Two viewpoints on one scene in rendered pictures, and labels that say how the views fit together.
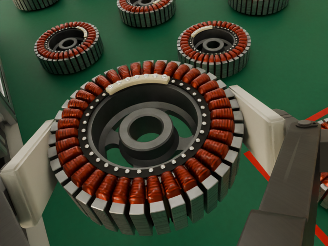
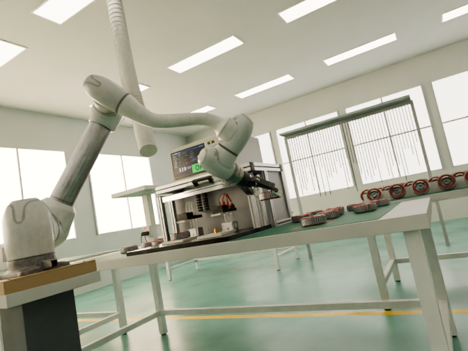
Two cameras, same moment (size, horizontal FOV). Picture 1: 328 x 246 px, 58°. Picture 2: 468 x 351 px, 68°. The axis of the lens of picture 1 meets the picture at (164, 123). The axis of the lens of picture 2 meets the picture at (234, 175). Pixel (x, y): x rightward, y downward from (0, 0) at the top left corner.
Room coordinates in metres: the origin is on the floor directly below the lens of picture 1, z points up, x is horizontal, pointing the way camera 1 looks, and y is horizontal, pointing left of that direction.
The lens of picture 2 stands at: (-1.09, -1.17, 0.85)
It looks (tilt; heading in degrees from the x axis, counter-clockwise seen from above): 6 degrees up; 50
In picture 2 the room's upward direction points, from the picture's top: 11 degrees counter-clockwise
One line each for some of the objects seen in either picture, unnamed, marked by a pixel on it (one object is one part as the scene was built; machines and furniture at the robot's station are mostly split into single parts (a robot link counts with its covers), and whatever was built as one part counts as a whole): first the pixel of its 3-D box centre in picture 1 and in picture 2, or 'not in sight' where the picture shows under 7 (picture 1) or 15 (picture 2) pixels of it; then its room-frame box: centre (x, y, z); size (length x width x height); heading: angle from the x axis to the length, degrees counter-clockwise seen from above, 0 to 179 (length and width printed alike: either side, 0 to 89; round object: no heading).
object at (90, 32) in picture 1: (69, 47); (301, 218); (0.45, 0.14, 0.77); 0.11 x 0.11 x 0.04
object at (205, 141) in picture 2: not in sight; (217, 159); (0.26, 0.54, 1.22); 0.44 x 0.39 x 0.20; 110
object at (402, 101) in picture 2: not in sight; (357, 184); (3.40, 1.50, 0.97); 1.84 x 0.50 x 1.93; 110
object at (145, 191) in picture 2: not in sight; (147, 216); (0.18, 1.49, 0.98); 0.37 x 0.35 x 0.46; 110
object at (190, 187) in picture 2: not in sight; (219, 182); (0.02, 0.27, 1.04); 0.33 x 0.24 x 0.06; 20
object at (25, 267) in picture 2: not in sight; (35, 264); (-0.84, 0.31, 0.82); 0.22 x 0.18 x 0.06; 111
